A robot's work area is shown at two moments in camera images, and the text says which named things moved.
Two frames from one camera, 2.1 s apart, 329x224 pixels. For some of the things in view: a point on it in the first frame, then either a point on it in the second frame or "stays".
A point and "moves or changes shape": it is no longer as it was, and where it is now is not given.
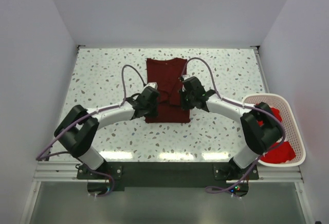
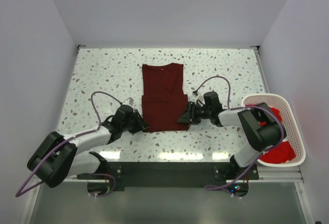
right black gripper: [184, 106] to [188, 116]
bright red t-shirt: [282, 153] stays
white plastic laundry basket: [293, 134] stays
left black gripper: [154, 113] to [140, 124]
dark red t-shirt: [166, 73] moves or changes shape
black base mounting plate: [170, 174] stays
